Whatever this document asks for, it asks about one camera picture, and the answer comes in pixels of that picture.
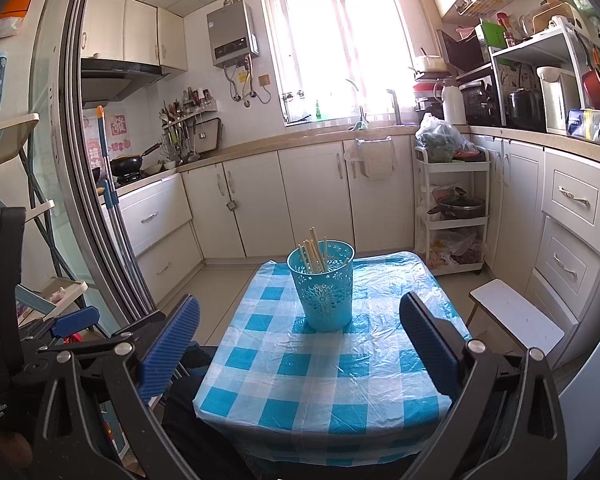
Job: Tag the blue and yellow packet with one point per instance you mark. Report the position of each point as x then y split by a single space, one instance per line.
592 127

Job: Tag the white countertop shelf rack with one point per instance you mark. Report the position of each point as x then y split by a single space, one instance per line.
532 47

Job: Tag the folding wooden chair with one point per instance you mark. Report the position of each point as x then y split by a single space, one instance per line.
10 135

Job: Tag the blue perforated plastic basket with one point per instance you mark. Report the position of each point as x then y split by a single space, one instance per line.
325 295

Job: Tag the kitchen window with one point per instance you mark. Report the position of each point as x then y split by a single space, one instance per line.
340 45

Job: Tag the dark pot with lid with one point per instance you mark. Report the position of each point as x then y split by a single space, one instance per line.
460 205

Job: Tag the plastic bag of vegetables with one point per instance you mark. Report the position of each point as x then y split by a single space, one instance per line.
437 140

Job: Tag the white enamel pot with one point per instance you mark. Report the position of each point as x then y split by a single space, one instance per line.
429 62

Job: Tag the white rolling cart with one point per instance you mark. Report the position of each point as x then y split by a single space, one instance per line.
452 227

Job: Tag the black microwave oven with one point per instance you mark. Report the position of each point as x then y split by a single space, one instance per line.
480 102

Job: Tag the green glass bottle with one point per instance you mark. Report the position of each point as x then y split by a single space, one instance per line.
318 111

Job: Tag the grey sliding door frame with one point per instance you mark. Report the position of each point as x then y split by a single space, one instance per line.
75 135

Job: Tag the mop with orange tip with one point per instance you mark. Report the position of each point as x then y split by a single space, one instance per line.
112 200

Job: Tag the white electric kettle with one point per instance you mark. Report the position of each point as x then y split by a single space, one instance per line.
557 100

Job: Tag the red and black cooker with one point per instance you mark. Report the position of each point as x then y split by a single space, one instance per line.
425 96

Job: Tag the beige wall socket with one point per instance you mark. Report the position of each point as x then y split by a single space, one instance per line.
264 80

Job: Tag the green cutting board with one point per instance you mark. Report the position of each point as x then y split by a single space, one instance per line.
492 35

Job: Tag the dark cloth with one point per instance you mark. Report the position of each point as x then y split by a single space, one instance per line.
200 440

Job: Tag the small white stool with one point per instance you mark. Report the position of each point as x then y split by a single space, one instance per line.
515 317

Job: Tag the bundle of wooden chopsticks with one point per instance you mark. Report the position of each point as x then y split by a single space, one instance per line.
312 255

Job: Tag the blue checkered tablecloth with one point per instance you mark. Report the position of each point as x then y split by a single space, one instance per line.
305 370

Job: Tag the white flat box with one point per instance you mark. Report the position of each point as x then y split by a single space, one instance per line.
67 291

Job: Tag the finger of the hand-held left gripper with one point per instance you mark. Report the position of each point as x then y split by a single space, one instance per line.
75 321
130 330

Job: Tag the metal sink faucet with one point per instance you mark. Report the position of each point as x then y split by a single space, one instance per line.
395 107

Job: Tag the black range hood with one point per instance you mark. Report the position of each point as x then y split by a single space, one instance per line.
115 77

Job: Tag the grey gas water heater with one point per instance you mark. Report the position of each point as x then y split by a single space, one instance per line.
230 32

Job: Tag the black round cooker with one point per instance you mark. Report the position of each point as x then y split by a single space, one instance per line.
525 109

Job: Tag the white base cabinet row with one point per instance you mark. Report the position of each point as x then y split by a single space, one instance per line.
310 195

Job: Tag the wall rack of cooking utensils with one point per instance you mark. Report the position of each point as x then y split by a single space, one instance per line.
177 122

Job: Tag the white wall cabinet row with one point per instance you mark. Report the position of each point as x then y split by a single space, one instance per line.
140 30

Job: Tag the red paper wall decoration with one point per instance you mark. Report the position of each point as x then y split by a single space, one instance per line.
117 125

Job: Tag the black flat board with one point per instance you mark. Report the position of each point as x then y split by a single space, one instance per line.
462 50

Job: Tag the dark framed leaning tray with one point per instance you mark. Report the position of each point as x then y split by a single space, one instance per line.
209 135

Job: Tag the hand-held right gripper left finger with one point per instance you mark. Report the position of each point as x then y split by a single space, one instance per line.
172 345

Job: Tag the white base cabinet with drawers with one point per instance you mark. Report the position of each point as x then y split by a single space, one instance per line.
522 190

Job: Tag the white thermos jug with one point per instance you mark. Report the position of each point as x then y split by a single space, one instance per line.
452 102

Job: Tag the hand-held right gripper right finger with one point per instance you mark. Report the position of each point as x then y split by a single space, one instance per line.
425 345

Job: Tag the black wok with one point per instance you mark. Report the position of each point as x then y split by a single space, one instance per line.
126 164

